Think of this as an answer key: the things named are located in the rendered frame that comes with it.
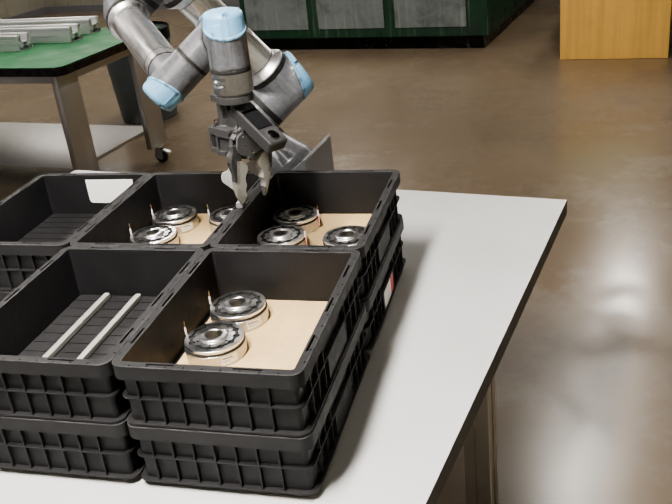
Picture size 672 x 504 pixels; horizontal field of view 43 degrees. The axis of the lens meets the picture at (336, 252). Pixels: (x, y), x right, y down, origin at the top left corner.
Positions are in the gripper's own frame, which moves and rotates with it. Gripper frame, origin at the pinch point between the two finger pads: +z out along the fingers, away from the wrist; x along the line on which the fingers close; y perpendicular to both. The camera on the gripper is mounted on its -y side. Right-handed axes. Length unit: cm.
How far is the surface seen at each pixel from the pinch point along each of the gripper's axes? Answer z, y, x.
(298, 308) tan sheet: 15.3, -18.8, 9.3
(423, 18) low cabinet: 72, 306, -450
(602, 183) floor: 97, 53, -256
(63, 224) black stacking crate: 16, 60, 11
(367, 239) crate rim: 5.3, -24.8, -4.3
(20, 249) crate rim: 7.1, 35.0, 33.5
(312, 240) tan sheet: 15.3, -0.4, -13.4
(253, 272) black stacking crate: 9.8, -9.4, 10.9
